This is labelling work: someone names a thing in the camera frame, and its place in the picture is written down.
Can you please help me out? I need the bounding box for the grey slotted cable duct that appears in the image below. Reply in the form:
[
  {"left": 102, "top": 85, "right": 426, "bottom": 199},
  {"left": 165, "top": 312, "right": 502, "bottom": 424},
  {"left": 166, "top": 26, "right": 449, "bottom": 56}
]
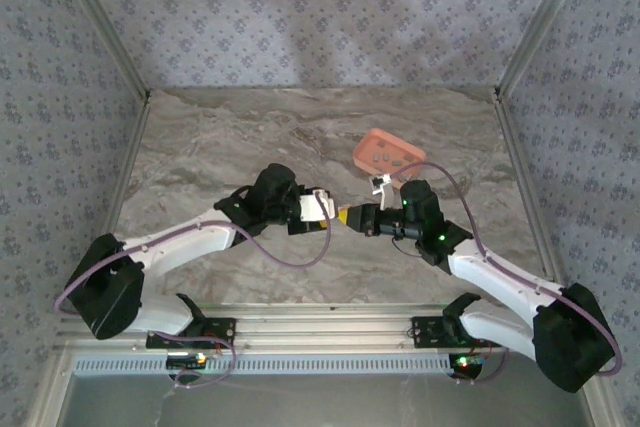
[{"left": 69, "top": 352, "right": 459, "bottom": 377}]

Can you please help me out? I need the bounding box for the grey metal panel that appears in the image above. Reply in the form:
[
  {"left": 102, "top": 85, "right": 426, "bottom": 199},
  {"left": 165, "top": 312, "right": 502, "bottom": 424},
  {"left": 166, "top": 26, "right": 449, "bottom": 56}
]
[{"left": 54, "top": 371, "right": 596, "bottom": 427}]

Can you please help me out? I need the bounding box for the aluminium corner post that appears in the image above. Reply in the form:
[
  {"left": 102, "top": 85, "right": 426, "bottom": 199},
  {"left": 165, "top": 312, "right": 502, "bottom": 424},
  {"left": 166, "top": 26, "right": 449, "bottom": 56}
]
[
  {"left": 49, "top": 0, "right": 152, "bottom": 101},
  {"left": 493, "top": 0, "right": 597, "bottom": 101}
]

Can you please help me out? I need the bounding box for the aluminium mounting rail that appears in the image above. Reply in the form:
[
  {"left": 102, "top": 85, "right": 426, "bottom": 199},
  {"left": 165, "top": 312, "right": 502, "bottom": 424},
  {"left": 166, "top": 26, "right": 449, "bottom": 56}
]
[{"left": 54, "top": 302, "right": 544, "bottom": 352}]

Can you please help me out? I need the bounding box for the pink plastic tray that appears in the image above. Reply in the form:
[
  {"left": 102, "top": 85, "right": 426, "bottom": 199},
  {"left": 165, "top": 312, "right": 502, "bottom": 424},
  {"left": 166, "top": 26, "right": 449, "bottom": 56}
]
[{"left": 351, "top": 128, "right": 428, "bottom": 184}]

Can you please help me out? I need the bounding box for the aluminium table edge rail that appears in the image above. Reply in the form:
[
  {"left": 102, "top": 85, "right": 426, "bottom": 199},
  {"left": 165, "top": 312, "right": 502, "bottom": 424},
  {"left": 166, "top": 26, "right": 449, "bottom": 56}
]
[
  {"left": 102, "top": 96, "right": 153, "bottom": 241},
  {"left": 494, "top": 89, "right": 564, "bottom": 288}
]

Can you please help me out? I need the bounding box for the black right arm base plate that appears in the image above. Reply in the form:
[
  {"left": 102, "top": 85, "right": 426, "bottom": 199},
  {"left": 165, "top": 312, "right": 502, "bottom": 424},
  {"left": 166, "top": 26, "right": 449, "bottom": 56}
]
[{"left": 410, "top": 315, "right": 481, "bottom": 349}]

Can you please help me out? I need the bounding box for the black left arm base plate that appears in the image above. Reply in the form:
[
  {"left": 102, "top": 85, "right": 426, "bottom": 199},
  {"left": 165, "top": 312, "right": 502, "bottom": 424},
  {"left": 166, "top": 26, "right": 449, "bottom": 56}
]
[{"left": 145, "top": 316, "right": 238, "bottom": 351}]

